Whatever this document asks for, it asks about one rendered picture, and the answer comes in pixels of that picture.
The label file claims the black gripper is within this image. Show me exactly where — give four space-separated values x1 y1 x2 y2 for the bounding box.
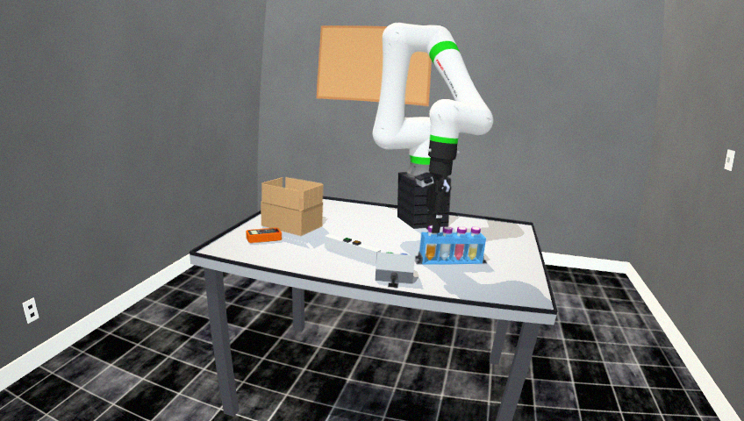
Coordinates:
426 157 453 233

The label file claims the orange digital multimeter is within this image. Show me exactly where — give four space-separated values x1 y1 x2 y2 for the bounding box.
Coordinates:
246 228 282 243

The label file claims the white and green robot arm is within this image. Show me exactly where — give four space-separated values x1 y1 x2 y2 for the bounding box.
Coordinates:
373 23 493 188

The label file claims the white button housing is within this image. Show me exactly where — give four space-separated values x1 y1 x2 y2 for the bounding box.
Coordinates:
375 252 415 288

